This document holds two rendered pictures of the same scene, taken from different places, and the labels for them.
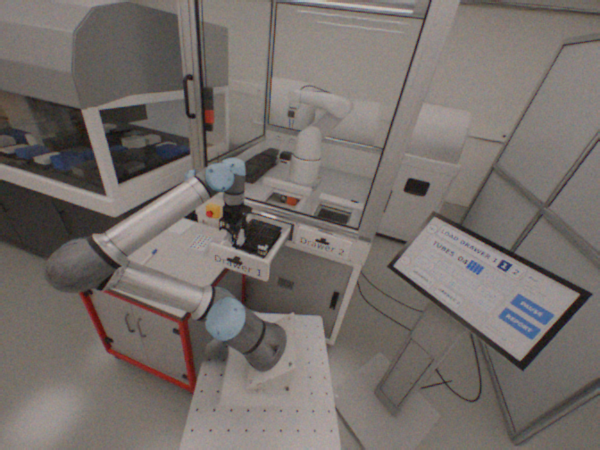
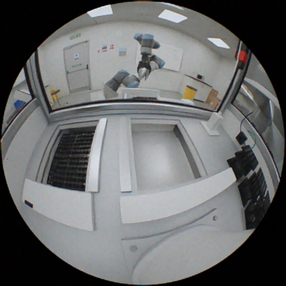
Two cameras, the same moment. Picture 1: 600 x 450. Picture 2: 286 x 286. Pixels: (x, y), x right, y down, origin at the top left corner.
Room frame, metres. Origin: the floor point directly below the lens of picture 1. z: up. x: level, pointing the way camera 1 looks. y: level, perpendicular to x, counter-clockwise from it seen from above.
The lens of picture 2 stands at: (1.48, -0.05, 1.14)
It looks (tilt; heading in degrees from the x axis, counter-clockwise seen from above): 51 degrees down; 150
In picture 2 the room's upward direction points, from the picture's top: 10 degrees clockwise
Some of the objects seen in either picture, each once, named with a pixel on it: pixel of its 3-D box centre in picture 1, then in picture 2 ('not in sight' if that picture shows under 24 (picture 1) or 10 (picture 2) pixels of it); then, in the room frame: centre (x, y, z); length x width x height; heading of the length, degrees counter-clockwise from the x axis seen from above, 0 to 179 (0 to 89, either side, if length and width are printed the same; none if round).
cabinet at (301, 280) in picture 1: (293, 246); not in sight; (1.62, -0.02, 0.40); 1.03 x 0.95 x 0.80; 76
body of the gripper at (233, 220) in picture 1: (233, 216); not in sight; (0.81, 0.23, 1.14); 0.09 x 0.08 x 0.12; 166
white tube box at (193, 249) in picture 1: (201, 245); not in sight; (1.04, 0.47, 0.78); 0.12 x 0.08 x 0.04; 176
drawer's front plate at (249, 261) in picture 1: (238, 261); not in sight; (0.86, 0.22, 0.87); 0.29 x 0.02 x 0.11; 76
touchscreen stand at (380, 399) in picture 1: (414, 360); not in sight; (0.75, -0.68, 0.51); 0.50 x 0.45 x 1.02; 130
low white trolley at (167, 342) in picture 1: (177, 301); not in sight; (0.97, 0.61, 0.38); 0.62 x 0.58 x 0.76; 76
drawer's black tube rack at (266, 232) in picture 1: (258, 238); not in sight; (1.05, 0.17, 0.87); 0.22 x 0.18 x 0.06; 166
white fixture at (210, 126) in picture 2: not in sight; (215, 121); (1.36, 0.36, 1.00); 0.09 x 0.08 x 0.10; 166
